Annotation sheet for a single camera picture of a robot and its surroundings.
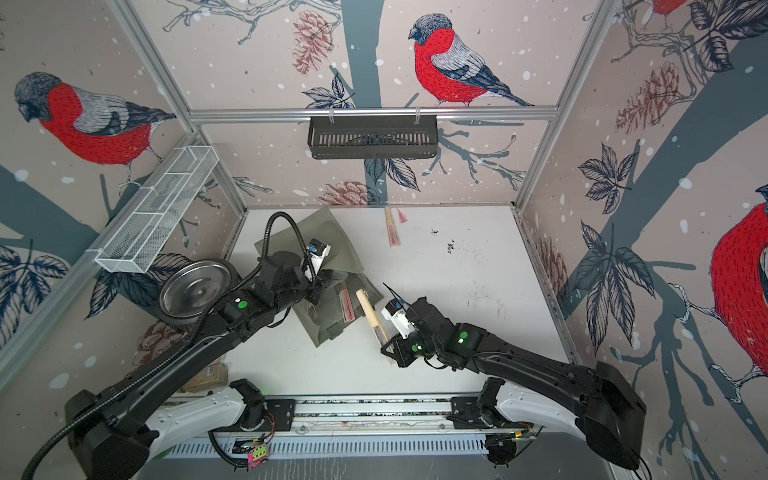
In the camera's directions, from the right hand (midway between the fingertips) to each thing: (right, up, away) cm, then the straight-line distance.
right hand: (384, 346), depth 74 cm
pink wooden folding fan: (+1, +31, +40) cm, 51 cm away
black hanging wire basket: (-5, +64, +32) cm, 72 cm away
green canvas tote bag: (-10, +19, 0) cm, 21 cm away
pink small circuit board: (-28, -22, -8) cm, 37 cm away
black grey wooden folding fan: (-3, +6, 0) cm, 7 cm away
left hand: (-13, +20, +1) cm, 24 cm away
